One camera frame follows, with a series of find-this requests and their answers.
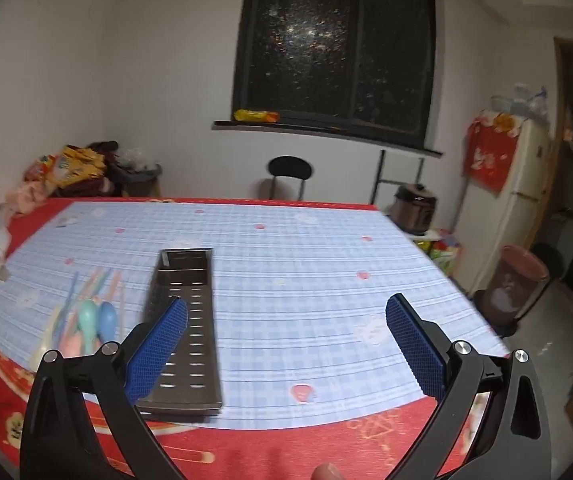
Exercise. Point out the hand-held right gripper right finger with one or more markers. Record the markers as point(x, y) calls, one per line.
point(416, 355)

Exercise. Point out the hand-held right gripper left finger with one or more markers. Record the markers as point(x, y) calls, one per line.
point(161, 355)

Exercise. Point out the metal utensil tray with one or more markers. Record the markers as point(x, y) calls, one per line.
point(191, 310)

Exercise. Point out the pink chopstick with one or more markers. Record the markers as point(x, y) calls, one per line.
point(95, 282)
point(116, 287)

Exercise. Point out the teal spoon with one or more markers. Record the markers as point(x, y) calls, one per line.
point(87, 316)

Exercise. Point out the cream spoon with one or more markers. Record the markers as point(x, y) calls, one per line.
point(46, 340)

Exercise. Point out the person's right hand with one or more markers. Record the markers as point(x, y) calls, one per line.
point(327, 472)

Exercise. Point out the colourful bag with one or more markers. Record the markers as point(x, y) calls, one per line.
point(444, 255)

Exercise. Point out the brown trash bin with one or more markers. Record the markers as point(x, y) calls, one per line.
point(511, 285)

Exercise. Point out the brown rice cooker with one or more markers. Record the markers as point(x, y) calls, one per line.
point(416, 207)

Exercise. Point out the blue plaid tablecloth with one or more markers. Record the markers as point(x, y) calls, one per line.
point(291, 260)

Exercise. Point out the cream refrigerator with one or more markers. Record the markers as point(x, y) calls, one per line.
point(511, 220)

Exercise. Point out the dark basket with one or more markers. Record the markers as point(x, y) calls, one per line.
point(136, 177)

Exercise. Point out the clear plastic bag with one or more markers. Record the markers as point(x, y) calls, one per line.
point(136, 157)

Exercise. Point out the pink snack bag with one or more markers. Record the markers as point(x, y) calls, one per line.
point(29, 197)

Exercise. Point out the red printed cloth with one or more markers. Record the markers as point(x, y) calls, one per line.
point(488, 157)

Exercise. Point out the orange snack bag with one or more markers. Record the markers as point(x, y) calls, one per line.
point(41, 167)

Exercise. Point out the black chair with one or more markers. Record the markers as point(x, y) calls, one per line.
point(290, 167)

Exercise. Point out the dark window sill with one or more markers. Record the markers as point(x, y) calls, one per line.
point(221, 124)

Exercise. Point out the yellow snack packet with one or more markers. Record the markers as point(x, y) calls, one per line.
point(256, 116)

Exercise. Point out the clear containers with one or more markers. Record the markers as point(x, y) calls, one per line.
point(521, 100)

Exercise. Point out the dark window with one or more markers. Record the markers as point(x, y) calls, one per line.
point(336, 35)

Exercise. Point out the black metal frame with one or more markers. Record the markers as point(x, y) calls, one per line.
point(381, 170)

